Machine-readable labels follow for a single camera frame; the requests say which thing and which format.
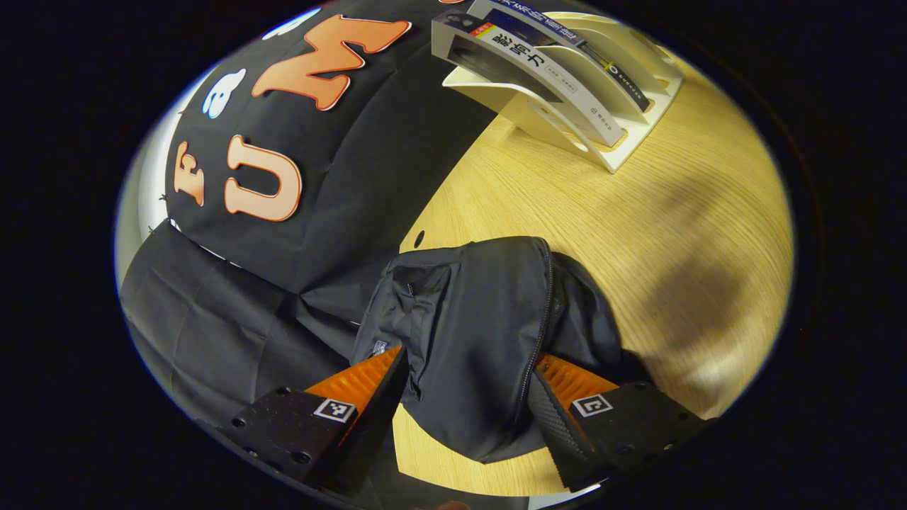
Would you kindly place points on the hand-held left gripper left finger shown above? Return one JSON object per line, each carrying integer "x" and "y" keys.
{"x": 375, "y": 432}

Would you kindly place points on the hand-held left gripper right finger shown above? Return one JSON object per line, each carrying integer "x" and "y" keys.
{"x": 556, "y": 435}

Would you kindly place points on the black schoolbag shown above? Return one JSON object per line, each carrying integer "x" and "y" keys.
{"x": 475, "y": 333}

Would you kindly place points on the white plastic bookshelf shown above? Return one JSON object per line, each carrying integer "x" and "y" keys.
{"x": 638, "y": 134}

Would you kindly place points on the white grey book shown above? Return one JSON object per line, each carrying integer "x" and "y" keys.
{"x": 538, "y": 78}

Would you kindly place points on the blue spine book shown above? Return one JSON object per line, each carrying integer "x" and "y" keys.
{"x": 538, "y": 32}

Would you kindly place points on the black side drape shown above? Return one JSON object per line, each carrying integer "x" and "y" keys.
{"x": 234, "y": 333}

